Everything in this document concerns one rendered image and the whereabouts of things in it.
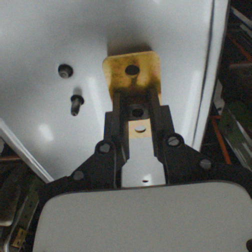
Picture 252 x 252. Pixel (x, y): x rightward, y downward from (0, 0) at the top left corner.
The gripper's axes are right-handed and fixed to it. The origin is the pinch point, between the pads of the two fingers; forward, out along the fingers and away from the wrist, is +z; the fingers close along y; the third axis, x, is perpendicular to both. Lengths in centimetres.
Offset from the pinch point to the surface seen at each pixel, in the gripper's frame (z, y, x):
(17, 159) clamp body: 8.1, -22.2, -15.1
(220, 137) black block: 10.5, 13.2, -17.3
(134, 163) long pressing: 3.5, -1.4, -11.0
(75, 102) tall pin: 2.9, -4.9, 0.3
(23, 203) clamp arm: 0.4, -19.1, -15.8
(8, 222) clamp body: -2.9, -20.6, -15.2
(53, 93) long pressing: 3.5, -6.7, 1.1
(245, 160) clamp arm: -0.2, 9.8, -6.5
